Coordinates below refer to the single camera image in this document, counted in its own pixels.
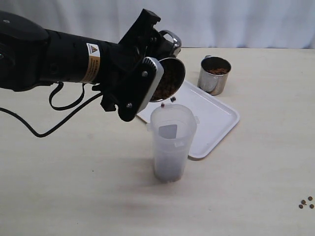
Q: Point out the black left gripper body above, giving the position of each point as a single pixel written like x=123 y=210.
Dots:
x=123 y=80

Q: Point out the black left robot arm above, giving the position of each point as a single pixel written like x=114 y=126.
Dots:
x=32 y=56

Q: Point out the clear plastic tall container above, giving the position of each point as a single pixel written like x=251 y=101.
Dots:
x=173 y=128

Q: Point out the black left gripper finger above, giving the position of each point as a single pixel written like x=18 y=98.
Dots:
x=165 y=44

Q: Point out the white curtain backdrop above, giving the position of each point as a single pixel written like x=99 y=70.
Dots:
x=199 y=23

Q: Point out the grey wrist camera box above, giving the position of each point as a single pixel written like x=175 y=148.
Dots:
x=154 y=78

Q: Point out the steel mug far right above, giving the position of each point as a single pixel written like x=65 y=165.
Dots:
x=213 y=74

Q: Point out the white plastic tray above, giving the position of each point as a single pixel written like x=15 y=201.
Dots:
x=214 y=118

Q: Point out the steel mug with kibble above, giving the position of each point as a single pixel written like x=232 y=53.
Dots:
x=173 y=77

